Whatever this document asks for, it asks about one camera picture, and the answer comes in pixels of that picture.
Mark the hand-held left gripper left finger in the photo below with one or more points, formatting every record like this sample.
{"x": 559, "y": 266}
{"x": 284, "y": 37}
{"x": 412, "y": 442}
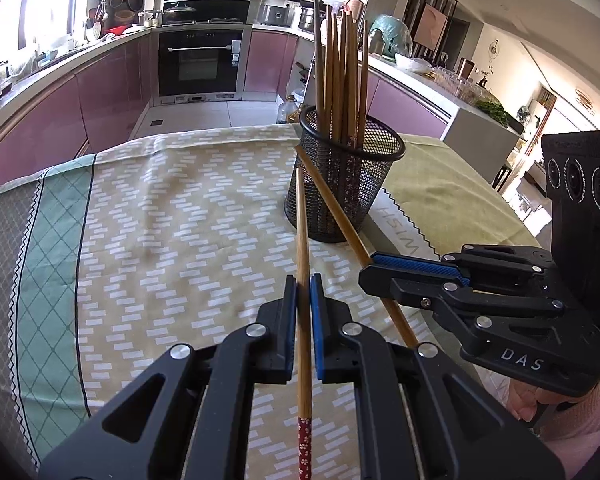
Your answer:
{"x": 292, "y": 320}

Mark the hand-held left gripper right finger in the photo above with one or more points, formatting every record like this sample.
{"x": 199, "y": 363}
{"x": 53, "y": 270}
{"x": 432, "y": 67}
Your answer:
{"x": 318, "y": 320}

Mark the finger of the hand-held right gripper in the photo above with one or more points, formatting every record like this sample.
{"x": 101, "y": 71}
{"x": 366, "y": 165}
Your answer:
{"x": 380, "y": 282}
{"x": 415, "y": 266}

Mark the wooden chopstick red patterned end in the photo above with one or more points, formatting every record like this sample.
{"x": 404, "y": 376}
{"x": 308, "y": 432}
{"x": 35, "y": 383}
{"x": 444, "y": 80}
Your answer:
{"x": 304, "y": 260}
{"x": 340, "y": 220}

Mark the black mesh utensil holder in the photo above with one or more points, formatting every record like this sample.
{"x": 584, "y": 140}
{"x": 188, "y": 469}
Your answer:
{"x": 380, "y": 180}

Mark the bunch of wooden chopsticks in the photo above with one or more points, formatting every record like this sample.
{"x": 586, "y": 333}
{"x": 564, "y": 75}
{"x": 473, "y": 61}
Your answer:
{"x": 337, "y": 85}

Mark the person's right forearm pink sleeve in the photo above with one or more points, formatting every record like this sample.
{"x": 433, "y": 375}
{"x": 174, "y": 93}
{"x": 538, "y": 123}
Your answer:
{"x": 590, "y": 420}

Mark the person's right hand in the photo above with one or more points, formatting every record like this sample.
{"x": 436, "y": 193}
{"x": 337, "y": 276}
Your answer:
{"x": 525, "y": 400}

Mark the yellow-green cloth zigzag edge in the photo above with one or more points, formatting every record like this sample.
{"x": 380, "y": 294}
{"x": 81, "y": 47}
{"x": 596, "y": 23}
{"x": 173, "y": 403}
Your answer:
{"x": 445, "y": 190}

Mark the white kitchen island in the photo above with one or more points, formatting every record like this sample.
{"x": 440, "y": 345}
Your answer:
{"x": 480, "y": 145}

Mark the leafy green vegetables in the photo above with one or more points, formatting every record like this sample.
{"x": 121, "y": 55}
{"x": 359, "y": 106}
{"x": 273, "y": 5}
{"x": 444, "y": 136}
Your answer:
{"x": 492, "y": 112}

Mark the beige patterned tablecloth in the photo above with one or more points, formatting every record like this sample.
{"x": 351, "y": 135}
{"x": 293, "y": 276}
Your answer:
{"x": 155, "y": 235}

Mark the clear food containers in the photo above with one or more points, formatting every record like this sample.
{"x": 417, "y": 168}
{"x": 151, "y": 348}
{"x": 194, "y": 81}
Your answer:
{"x": 455, "y": 84}

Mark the plastic oil bottle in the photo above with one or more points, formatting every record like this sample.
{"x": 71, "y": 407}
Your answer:
{"x": 287, "y": 110}

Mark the green glass jar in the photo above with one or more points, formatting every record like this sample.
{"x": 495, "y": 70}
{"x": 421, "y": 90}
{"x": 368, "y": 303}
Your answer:
{"x": 392, "y": 35}

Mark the copper pot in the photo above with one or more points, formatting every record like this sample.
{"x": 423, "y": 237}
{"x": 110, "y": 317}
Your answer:
{"x": 355, "y": 10}

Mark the black built-in oven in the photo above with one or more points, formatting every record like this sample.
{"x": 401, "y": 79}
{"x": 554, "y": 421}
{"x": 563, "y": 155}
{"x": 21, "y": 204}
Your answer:
{"x": 200, "y": 65}

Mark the steel stock pot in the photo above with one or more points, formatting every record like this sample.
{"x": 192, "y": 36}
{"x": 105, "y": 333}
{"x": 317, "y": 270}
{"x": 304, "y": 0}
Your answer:
{"x": 306, "y": 17}

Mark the silver rice cooker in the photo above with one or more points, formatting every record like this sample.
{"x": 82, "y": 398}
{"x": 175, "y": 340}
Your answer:
{"x": 275, "y": 14}

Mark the purple kitchen cabinets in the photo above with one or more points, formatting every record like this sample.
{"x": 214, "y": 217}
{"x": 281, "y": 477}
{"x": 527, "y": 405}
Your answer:
{"x": 105, "y": 90}

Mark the black range hood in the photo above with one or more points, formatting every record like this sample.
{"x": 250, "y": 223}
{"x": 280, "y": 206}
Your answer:
{"x": 220, "y": 2}

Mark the pot with lid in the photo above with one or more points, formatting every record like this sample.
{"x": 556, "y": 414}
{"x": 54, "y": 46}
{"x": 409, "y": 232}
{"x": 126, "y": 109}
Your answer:
{"x": 179, "y": 14}

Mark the framed wall art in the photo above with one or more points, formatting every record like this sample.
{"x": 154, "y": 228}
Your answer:
{"x": 431, "y": 26}

